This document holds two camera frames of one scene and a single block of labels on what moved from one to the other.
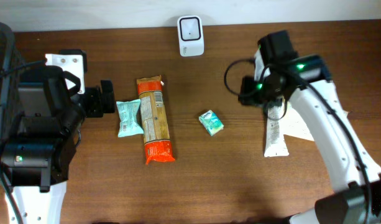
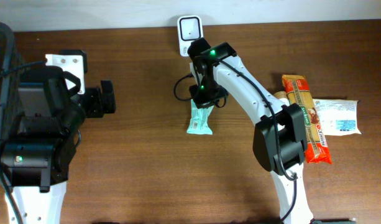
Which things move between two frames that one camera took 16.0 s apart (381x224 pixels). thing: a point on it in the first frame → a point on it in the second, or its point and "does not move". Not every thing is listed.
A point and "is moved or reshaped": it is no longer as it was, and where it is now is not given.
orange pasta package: x=156 y=140 is moved or reshaped
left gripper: x=96 y=107 does not move
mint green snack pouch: x=129 y=124 → x=199 y=124
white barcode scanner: x=190 y=30 does not move
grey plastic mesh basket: x=6 y=79 does not move
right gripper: x=248 y=96 → x=202 y=102
